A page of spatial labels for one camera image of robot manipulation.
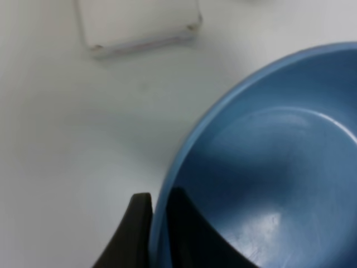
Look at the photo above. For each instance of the blue plastic bowl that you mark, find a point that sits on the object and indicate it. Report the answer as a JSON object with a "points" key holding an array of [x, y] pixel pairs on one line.
{"points": [[272, 165]]}

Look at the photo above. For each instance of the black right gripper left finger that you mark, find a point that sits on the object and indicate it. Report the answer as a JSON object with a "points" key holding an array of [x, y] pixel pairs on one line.
{"points": [[129, 244]]}

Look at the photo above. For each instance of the white cardboard box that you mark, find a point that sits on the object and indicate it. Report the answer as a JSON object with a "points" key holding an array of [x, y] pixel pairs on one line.
{"points": [[111, 28]]}

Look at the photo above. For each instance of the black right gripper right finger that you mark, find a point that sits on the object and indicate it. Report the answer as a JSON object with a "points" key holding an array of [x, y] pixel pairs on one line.
{"points": [[193, 241]]}

